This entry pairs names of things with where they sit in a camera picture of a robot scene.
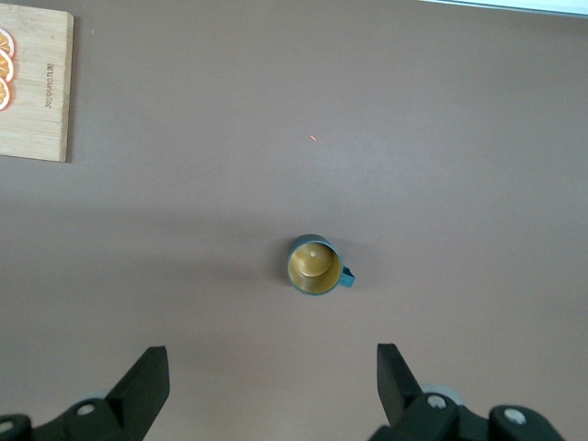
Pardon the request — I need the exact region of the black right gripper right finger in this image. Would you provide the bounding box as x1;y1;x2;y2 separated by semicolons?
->
369;343;565;441

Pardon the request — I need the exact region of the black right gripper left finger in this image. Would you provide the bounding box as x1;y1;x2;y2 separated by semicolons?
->
0;345;170;441

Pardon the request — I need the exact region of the bamboo cutting board with handle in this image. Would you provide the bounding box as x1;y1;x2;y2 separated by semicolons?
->
0;3;75;164

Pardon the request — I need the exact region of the brown table mat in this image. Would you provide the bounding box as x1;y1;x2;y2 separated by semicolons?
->
0;0;588;441

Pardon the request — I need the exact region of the teal cup with yellow interior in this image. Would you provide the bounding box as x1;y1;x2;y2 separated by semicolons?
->
286;233;357;298

